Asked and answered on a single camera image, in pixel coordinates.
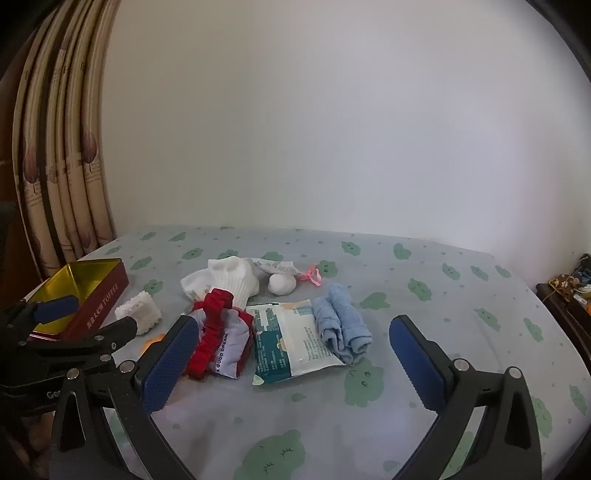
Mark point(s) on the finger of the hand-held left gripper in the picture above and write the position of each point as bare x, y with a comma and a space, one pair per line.
55, 308
115, 333

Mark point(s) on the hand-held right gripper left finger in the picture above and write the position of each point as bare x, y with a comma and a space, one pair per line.
168, 364

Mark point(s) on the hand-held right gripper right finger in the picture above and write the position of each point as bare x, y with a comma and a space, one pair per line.
418, 364

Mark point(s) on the white fluffy cloth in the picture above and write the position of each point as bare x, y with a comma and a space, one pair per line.
144, 310

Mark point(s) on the red tin box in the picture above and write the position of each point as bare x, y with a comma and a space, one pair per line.
99, 295

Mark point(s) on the white cloth with red ruffle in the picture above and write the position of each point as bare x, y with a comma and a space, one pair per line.
226, 341

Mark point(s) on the light blue towel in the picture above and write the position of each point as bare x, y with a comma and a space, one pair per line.
339, 323

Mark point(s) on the wet wipes packet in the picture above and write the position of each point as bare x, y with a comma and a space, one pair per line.
286, 346

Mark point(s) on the white knit gloves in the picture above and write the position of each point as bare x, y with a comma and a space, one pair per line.
226, 279

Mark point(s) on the grey bedsheet with green prints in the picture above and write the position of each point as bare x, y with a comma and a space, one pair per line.
323, 415

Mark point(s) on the white round puff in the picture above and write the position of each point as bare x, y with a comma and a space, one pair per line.
281, 285

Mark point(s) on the beige patterned curtain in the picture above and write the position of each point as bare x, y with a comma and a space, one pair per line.
60, 161

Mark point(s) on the white pouch with pink ribbon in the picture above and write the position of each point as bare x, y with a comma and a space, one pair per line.
277, 265

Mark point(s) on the dark wooden nightstand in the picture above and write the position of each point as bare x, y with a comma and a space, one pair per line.
570, 318

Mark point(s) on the brown patterned small item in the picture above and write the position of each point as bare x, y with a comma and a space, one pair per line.
564, 284

